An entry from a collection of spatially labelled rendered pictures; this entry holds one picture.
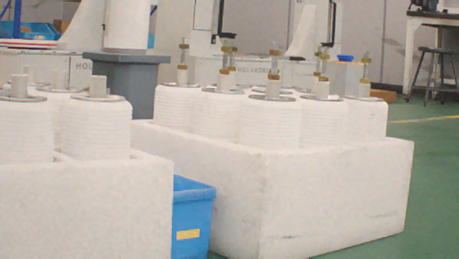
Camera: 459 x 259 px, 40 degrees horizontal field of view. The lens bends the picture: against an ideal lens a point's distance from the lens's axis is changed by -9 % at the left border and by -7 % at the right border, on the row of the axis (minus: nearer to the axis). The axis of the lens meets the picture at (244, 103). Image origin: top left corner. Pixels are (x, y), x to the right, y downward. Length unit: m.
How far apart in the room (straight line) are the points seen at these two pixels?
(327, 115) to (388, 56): 5.58
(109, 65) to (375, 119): 0.56
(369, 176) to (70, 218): 0.57
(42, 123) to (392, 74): 5.99
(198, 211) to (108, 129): 0.23
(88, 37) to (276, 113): 2.44
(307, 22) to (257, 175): 3.80
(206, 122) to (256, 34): 6.55
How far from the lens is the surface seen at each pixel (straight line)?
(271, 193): 1.00
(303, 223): 1.07
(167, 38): 3.87
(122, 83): 1.42
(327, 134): 1.13
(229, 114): 1.12
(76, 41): 3.37
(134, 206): 0.85
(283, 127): 1.04
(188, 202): 0.99
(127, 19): 1.44
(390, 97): 5.31
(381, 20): 6.75
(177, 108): 1.22
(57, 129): 0.95
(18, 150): 0.80
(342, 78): 1.47
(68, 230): 0.81
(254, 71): 4.05
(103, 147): 0.85
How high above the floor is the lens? 0.33
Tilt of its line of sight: 5 degrees down
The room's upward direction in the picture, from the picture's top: 4 degrees clockwise
